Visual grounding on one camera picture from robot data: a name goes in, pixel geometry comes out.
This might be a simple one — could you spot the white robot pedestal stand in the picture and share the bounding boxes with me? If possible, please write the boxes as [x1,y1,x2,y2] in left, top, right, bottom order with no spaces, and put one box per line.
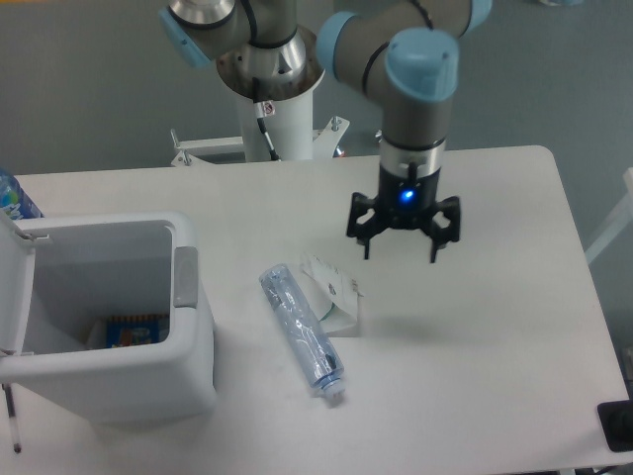
[169,27,385,168]

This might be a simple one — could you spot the black device at table edge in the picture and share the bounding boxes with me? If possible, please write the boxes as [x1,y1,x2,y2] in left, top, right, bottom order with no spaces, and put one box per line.
[597,400,632,452]

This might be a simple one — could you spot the blue snack packet in bin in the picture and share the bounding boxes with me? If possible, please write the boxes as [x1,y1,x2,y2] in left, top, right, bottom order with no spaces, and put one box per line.
[106,314,170,348]

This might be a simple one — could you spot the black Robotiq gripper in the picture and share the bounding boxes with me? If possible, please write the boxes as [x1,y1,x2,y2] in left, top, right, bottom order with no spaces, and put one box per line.
[346,166,462,263]

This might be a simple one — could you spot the white frame bar right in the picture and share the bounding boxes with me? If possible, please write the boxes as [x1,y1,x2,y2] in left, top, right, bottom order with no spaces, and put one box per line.
[585,167,632,265]

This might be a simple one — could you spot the white plastic trash can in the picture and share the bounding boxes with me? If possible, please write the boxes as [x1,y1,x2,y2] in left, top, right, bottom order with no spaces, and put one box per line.
[1,212,217,423]

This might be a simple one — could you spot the clear crushed plastic bottle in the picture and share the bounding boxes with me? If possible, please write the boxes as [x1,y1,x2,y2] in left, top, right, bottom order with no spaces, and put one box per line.
[259,264,346,407]

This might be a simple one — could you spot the white paper wrapper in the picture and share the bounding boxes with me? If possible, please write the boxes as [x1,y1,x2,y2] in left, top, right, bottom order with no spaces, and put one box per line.
[298,252,364,337]

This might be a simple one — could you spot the black and white pen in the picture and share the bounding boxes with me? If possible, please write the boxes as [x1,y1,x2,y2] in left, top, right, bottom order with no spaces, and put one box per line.
[2,384,22,454]

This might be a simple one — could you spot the blue labelled water bottle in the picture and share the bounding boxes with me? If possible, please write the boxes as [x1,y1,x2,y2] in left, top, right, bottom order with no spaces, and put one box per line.
[1,169,45,220]

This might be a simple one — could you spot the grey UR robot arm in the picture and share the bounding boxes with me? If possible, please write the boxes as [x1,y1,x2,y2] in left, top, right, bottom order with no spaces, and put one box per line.
[158,1,492,249]

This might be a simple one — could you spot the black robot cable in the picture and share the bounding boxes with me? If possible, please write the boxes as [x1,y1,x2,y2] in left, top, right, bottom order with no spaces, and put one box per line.
[249,76,282,162]

